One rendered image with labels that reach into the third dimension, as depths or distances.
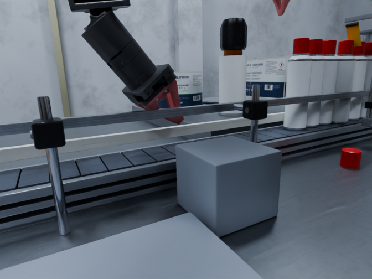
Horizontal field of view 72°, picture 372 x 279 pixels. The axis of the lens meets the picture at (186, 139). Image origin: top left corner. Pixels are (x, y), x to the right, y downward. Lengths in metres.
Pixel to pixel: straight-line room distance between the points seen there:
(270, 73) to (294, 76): 0.39
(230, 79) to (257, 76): 0.24
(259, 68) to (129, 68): 0.72
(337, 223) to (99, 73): 3.14
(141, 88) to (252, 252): 0.26
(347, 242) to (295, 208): 0.08
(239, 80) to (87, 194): 0.60
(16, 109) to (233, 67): 2.95
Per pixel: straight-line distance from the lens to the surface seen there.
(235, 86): 0.84
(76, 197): 0.39
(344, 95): 0.73
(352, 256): 0.33
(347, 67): 0.76
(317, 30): 4.57
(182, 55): 3.27
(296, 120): 0.64
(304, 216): 0.38
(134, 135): 0.47
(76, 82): 3.34
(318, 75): 0.68
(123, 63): 0.40
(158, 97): 0.41
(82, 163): 0.44
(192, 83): 1.02
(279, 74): 0.99
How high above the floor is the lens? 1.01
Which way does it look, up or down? 14 degrees down
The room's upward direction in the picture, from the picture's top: 2 degrees counter-clockwise
